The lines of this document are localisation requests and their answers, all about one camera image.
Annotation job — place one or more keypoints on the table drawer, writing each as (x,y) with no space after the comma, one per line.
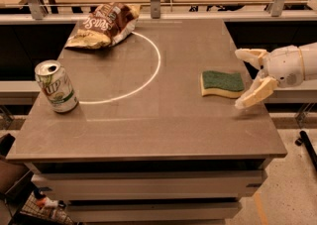
(154,212)
(150,185)

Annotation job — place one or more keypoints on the upper table drawer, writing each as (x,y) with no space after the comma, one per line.
(150,185)

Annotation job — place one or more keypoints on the lower table drawer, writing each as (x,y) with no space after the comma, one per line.
(154,212)

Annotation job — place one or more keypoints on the wire basket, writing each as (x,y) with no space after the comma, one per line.
(40,206)

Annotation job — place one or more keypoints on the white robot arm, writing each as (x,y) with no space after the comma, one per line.
(309,59)

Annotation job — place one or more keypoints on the green and yellow sponge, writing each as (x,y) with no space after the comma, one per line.
(223,84)

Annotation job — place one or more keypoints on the brown chip bag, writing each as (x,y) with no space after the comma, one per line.
(107,26)

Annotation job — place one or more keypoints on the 7up soda can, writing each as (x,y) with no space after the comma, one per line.
(55,84)

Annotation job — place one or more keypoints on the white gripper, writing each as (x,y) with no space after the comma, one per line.
(283,65)

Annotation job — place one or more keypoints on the black pole on floor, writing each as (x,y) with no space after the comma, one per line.
(304,140)

